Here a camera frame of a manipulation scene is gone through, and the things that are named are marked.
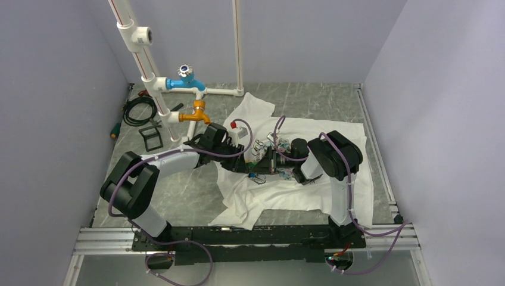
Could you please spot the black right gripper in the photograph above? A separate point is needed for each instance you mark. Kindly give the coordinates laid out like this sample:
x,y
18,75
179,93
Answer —
x,y
264,166

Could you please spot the white floral print t-shirt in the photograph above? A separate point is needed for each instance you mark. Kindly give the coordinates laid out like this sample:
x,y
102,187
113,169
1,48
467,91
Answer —
x,y
245,200

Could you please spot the white PVC pipe frame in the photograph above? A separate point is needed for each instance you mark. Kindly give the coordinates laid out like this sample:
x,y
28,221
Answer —
x,y
138,39

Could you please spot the black bar tool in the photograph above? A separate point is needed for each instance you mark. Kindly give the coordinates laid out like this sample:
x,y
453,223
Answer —
x,y
177,107

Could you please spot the green handled screwdriver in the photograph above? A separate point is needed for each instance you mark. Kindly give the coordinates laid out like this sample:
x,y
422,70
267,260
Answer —
x,y
115,131

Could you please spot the orange plastic tap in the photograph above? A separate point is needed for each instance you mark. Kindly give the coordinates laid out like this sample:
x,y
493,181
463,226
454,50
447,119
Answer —
x,y
198,113

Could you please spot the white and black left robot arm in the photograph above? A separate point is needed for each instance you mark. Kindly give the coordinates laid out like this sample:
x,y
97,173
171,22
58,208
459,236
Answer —
x,y
129,187

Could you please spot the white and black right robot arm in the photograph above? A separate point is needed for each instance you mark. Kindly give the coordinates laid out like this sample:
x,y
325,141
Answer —
x,y
331,154

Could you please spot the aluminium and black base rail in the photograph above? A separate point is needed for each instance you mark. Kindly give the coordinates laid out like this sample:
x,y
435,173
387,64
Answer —
x,y
196,244

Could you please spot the black rectangular frame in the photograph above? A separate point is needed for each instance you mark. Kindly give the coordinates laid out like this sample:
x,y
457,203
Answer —
x,y
152,138

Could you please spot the brown pipe fitting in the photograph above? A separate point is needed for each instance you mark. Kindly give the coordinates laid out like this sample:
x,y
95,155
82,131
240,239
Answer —
x,y
144,94

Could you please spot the blue plastic tap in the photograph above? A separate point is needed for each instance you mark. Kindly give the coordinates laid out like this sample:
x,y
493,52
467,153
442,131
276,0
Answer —
x,y
186,79

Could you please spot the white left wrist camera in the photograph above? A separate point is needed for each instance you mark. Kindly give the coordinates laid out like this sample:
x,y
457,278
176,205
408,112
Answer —
x,y
236,133

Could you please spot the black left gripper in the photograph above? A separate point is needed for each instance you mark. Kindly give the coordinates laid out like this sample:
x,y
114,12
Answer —
x,y
236,163

